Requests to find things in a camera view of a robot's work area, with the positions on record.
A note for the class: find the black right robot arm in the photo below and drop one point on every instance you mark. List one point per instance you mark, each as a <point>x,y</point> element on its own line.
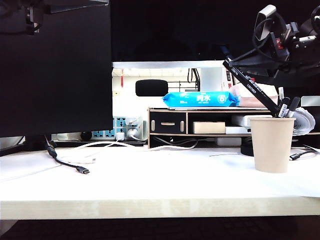
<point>310,32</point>

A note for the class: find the rolled printed paper stack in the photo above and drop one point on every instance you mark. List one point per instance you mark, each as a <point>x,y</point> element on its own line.
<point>303,122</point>

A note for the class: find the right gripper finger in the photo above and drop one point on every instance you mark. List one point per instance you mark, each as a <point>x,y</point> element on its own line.
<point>260,60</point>
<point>266,76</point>

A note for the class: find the white device under shelf board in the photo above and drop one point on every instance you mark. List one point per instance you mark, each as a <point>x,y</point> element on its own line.
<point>228,141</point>

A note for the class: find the white charger plug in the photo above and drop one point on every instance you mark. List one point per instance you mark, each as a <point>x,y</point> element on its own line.
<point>120,136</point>

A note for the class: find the wooden desk organizer shelf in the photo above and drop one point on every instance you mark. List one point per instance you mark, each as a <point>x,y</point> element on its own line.
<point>212,110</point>

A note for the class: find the tall black computer monitor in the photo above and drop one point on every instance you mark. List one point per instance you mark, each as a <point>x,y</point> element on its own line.
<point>62,82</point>

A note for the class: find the white slim pen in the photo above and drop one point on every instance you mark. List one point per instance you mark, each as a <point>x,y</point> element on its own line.
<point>281,93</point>

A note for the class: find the cream cardboard box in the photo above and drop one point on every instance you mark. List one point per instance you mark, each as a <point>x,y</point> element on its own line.
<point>208,128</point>

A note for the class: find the black chair headrest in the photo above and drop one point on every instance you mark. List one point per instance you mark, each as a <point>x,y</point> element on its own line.
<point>151,88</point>

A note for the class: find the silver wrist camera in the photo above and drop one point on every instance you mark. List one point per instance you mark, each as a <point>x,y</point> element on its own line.
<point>263,22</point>

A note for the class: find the black marker grey cap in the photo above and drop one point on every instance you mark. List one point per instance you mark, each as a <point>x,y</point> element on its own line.
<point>293,106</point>

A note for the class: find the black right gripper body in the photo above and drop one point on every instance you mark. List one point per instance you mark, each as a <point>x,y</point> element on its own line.
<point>286,47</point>

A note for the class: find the long black marker white print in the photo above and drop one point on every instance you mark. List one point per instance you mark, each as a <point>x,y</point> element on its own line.
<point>262,96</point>

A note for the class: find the blue white power strip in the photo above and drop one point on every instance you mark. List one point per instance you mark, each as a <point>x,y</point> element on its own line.
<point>110,125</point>

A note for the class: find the black background monitor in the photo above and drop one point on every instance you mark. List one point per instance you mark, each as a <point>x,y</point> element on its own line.
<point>307,90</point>

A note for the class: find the beige paper cup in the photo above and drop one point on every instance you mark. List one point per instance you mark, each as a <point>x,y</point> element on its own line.
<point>272,147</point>

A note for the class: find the red hanging ornament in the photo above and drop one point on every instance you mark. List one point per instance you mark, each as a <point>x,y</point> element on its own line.
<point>122,80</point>

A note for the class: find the black ball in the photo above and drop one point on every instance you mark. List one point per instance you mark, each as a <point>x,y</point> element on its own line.
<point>86,136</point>

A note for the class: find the white background column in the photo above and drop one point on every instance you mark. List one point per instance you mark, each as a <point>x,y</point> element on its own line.
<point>211,80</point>

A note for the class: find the flat white box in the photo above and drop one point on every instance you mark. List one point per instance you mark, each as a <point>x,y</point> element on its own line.
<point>236,130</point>

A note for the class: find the pink tissue pack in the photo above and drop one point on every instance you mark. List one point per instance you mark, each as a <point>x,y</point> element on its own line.
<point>240,98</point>

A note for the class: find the wide black monitor silver bezel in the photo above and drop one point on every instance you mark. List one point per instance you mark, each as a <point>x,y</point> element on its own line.
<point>162,30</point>

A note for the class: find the blue wet wipes pack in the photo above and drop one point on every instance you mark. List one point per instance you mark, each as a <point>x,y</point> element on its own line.
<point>200,99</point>

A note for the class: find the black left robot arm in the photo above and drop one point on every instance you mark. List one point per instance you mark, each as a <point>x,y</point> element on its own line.
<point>33,18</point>

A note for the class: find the black wooden drawer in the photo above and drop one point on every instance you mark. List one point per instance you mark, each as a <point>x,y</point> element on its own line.
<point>168,123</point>

